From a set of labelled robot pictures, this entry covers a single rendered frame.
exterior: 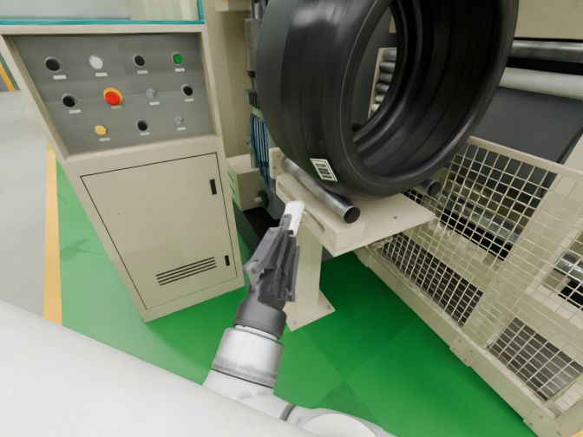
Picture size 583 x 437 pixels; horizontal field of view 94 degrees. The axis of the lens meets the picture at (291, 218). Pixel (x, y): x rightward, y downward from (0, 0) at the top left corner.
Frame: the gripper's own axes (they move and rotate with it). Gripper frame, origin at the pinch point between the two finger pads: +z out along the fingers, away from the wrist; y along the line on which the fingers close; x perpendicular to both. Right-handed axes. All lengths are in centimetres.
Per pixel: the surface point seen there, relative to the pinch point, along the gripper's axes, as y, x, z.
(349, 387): 99, -18, -20
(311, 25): -20.8, 8.4, 21.2
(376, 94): 29, 1, 79
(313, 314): 100, -42, 9
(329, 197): 14.8, -1.6, 16.6
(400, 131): 26, 12, 51
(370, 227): 30.3, 4.7, 17.2
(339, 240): 20.5, 0.8, 7.3
